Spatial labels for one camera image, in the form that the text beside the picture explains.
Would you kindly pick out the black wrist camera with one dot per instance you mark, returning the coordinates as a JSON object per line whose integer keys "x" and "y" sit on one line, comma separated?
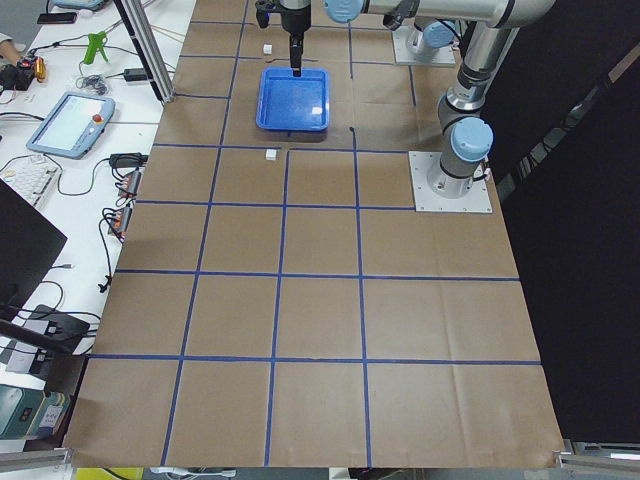
{"x": 264, "y": 8}

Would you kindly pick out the teach pendant tablet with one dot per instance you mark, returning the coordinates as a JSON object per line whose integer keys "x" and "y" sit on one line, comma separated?
{"x": 73, "y": 126}

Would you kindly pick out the black monitor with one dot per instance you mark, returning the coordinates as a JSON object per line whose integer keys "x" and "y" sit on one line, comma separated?
{"x": 30, "y": 244}

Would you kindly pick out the brown paper table cover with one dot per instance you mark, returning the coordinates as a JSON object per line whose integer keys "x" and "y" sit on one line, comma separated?
{"x": 300, "y": 312}

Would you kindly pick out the blue plastic tray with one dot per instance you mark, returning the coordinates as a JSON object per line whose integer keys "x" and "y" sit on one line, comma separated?
{"x": 289, "y": 103}

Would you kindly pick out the aluminium frame post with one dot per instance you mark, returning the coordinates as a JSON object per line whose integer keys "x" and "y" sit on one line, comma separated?
{"x": 140, "y": 32}

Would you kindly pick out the white keyboard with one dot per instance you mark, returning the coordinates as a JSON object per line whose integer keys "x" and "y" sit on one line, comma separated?
{"x": 32, "y": 177}

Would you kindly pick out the green handled reach grabber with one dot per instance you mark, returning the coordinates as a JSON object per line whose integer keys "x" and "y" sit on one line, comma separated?
{"x": 96, "y": 46}

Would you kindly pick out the black smartphone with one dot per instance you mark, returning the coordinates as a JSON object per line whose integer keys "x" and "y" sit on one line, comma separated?
{"x": 57, "y": 18}

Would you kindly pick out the black power adapter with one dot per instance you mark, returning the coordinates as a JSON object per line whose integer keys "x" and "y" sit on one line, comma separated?
{"x": 135, "y": 75}

